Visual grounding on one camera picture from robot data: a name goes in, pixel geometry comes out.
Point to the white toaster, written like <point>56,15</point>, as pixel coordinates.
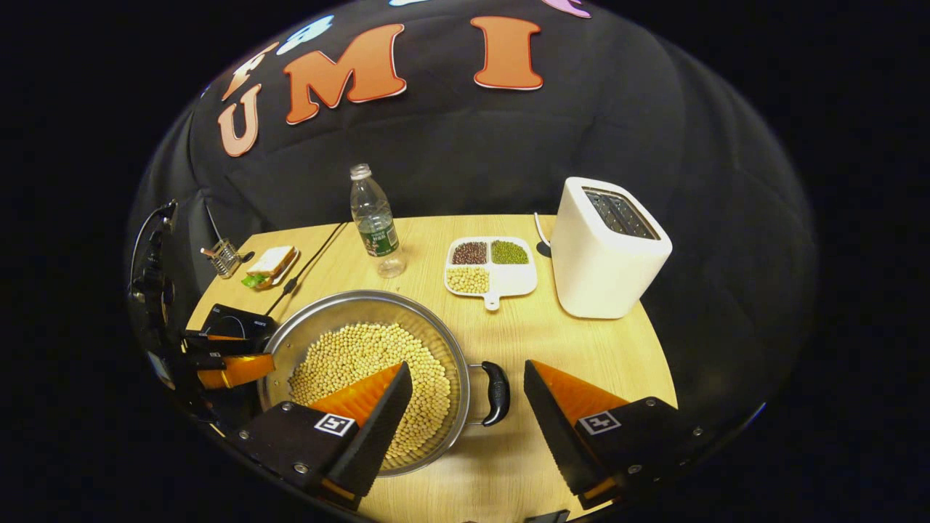
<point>603,269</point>

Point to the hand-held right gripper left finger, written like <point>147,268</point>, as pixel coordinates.
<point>378,436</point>

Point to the pile of red beans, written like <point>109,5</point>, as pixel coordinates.
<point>470,253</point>

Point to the clear plastic water bottle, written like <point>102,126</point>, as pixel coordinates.
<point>378,232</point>

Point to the white divided bean dish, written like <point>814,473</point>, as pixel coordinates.
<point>512,280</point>

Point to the black induction cooktop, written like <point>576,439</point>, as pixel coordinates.
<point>236,319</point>

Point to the small pile of soybeans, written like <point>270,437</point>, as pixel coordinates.
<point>467,280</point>

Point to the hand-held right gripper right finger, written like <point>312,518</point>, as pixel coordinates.
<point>559,436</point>

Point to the pile of green mung beans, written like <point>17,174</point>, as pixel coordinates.
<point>509,252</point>

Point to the sandwich on white plate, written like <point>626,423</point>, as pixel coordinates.
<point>270,263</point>

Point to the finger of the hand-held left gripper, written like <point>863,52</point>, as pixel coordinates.
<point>236,370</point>
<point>218,341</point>

